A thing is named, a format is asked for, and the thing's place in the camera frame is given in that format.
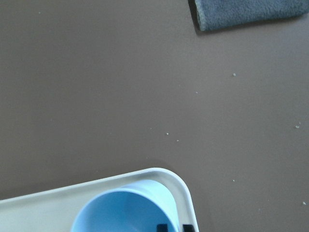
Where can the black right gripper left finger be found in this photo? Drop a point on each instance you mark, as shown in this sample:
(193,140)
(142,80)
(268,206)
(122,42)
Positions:
(162,228)

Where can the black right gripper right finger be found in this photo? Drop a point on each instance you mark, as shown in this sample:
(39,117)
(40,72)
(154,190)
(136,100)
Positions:
(188,228)

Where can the blue plastic cup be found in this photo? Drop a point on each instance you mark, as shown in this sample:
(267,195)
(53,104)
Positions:
(136,207)

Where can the cream plastic tray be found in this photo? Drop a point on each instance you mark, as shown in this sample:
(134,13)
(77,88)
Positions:
(55,210)

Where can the dark grey folded cloth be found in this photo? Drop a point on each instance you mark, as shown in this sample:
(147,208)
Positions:
(220,14)

